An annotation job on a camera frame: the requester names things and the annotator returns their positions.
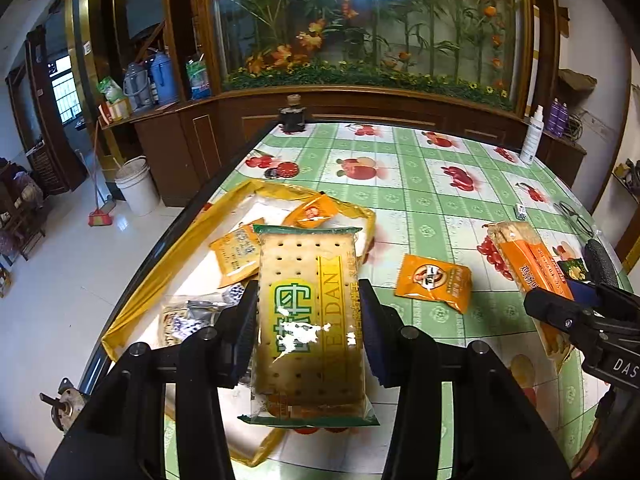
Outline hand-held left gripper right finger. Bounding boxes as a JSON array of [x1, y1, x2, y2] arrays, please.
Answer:
[[357, 278, 571, 480]]

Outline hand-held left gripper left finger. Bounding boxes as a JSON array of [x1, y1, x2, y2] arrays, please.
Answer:
[[45, 282, 261, 480]]

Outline glass flower display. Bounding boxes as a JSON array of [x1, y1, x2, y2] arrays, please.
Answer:
[[195, 0, 534, 112]]

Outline fruit print tablecloth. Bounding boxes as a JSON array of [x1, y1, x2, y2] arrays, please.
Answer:
[[164, 121, 632, 480]]

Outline red broom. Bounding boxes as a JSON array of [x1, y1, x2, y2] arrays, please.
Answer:
[[75, 120, 117, 229]]

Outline green bag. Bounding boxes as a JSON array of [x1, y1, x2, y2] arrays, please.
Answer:
[[97, 77, 132, 122]]

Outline dark ink bottle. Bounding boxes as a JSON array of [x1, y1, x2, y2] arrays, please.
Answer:
[[278, 93, 307, 134]]

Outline white spray bottle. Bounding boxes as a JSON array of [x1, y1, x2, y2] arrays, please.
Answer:
[[519, 104, 545, 166]]

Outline grey thermos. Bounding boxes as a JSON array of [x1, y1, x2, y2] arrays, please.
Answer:
[[123, 62, 154, 111]]

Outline wooden low cabinet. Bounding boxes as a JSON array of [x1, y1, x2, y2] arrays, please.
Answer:
[[102, 87, 587, 209]]

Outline small orange snack packet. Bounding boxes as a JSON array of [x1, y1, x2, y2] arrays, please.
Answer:
[[209, 225, 262, 289], [394, 253, 474, 314], [281, 192, 342, 229]]

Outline white plastic bucket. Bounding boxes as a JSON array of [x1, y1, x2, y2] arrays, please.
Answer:
[[114, 155, 161, 217]]

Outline black glasses case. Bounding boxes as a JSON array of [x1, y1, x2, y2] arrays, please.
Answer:
[[584, 238, 627, 289]]

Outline blue thermos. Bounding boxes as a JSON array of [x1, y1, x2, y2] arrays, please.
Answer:
[[149, 52, 179, 106]]

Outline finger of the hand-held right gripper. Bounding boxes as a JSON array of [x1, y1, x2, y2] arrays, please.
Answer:
[[523, 287, 640, 356], [567, 280, 640, 317]]

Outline eyeglasses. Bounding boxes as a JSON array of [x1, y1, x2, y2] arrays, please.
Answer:
[[552, 200, 597, 239]]

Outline green biscuit packet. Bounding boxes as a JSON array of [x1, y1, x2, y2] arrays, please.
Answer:
[[237, 224, 382, 429]]

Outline yellow plastic bag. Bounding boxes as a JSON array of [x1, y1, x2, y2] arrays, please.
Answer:
[[101, 179, 377, 467]]

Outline metal electric motor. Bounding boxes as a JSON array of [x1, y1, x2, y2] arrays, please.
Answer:
[[39, 377, 89, 432]]

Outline orange clear cracker packet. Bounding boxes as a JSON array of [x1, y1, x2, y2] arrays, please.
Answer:
[[487, 221, 577, 372]]

